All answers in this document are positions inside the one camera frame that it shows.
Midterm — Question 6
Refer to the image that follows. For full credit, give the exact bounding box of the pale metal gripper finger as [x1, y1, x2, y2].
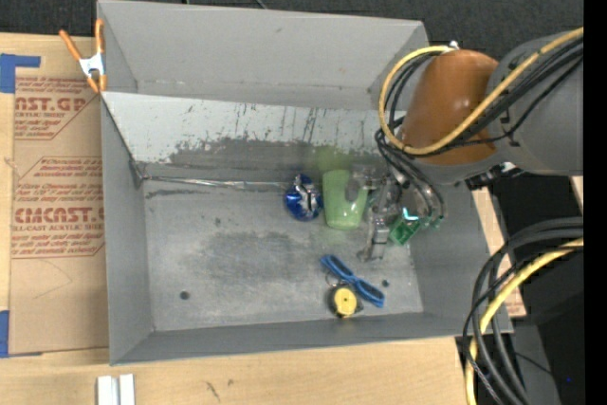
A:
[356, 222, 375, 263]
[372, 215, 389, 261]

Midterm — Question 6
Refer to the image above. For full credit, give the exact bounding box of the green cup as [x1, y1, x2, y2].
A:
[322, 169, 372, 231]

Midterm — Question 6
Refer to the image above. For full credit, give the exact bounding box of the yellow round tape measure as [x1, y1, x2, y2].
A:
[327, 284, 365, 320]

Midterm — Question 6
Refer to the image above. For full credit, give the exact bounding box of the blue crumpled foil packet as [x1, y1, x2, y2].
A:
[284, 173, 325, 222]

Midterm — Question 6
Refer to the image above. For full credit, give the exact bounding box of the grey metal bin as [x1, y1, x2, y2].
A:
[96, 0, 516, 367]

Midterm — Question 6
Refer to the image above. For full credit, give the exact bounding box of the brown cardboard board, red print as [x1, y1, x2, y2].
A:
[0, 31, 111, 359]

